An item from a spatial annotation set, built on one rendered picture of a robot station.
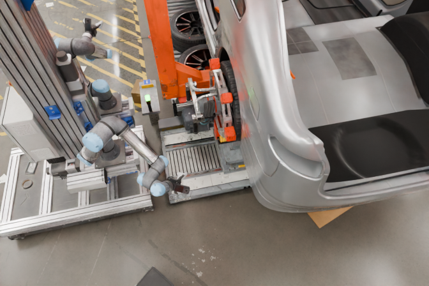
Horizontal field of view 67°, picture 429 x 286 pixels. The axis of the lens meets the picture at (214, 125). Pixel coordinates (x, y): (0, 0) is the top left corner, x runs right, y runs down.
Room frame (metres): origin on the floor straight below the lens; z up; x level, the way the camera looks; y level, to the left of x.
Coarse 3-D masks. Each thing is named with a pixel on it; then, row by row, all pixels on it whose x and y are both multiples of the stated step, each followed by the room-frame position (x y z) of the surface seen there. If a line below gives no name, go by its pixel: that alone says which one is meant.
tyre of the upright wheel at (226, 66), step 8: (224, 64) 1.86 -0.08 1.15; (224, 72) 1.82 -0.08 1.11; (232, 72) 1.74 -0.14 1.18; (232, 80) 1.67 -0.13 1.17; (232, 88) 1.61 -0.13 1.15; (232, 96) 1.57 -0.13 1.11; (232, 104) 1.55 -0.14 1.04; (240, 120) 1.45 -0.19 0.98; (240, 128) 1.43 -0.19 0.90; (240, 136) 1.43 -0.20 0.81
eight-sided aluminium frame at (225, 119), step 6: (210, 72) 1.94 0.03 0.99; (216, 72) 1.81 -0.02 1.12; (210, 78) 1.95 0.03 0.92; (216, 78) 1.74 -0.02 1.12; (222, 78) 1.74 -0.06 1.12; (210, 84) 1.95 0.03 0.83; (216, 84) 1.70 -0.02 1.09; (222, 84) 1.70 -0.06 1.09; (222, 90) 1.62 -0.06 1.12; (222, 108) 1.53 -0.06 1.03; (228, 108) 1.53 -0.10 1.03; (216, 114) 1.80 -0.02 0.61; (222, 114) 1.51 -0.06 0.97; (228, 114) 1.51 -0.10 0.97; (216, 120) 1.73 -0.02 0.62; (222, 120) 1.73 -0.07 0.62; (228, 120) 1.46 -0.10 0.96; (222, 126) 1.67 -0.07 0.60; (228, 126) 1.49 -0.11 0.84; (222, 132) 1.52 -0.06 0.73
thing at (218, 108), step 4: (212, 96) 1.74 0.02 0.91; (200, 100) 1.70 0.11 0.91; (204, 100) 1.70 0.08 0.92; (208, 100) 1.70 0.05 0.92; (216, 100) 1.70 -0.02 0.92; (200, 104) 1.67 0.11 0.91; (216, 104) 1.67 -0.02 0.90; (220, 104) 1.68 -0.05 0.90; (224, 104) 1.69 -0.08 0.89; (200, 108) 1.64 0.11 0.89; (216, 108) 1.66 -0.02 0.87; (220, 108) 1.66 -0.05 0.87; (200, 112) 1.63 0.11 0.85
